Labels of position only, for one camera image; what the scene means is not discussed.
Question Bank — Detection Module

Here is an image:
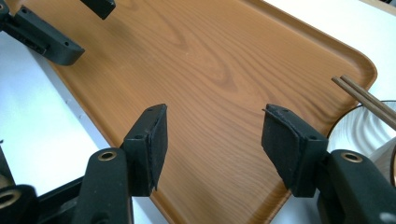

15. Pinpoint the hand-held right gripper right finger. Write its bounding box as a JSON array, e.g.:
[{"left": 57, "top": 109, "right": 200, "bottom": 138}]
[{"left": 261, "top": 104, "right": 396, "bottom": 224}]

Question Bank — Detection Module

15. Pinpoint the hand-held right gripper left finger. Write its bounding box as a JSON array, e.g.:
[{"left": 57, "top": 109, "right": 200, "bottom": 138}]
[{"left": 71, "top": 104, "right": 169, "bottom": 224}]

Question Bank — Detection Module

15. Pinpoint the white rippled plate dark rim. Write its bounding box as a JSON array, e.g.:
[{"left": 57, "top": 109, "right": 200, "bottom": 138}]
[{"left": 326, "top": 100, "right": 396, "bottom": 158}]

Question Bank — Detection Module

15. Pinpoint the brown wooden chopstick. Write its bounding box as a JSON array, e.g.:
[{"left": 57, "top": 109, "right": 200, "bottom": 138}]
[
  {"left": 339, "top": 74, "right": 396, "bottom": 121},
  {"left": 331, "top": 77, "right": 396, "bottom": 132}
]

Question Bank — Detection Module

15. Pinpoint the brown wood-grain tray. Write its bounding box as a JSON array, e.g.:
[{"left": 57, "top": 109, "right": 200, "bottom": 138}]
[{"left": 5, "top": 0, "right": 378, "bottom": 224}]

